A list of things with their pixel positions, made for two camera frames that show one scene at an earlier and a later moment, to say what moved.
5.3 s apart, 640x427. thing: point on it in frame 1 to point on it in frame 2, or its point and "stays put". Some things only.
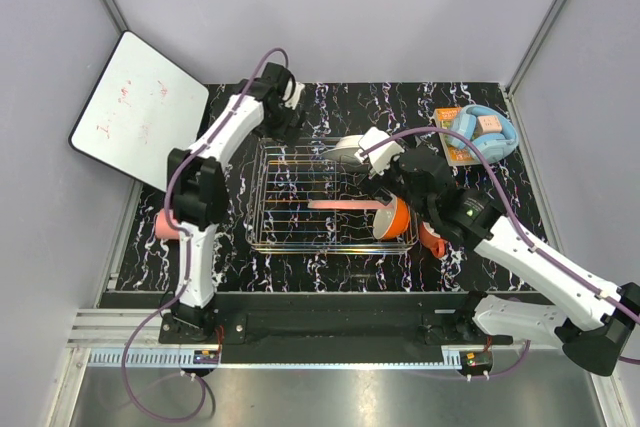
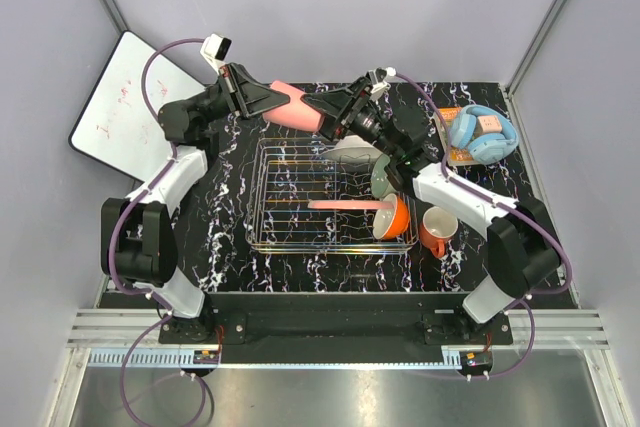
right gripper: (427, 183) to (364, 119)
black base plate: (336, 327) stays put
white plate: (346, 149) stays put
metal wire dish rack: (289, 172) stays put
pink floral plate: (353, 204) stays put
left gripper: (286, 133) to (245, 95)
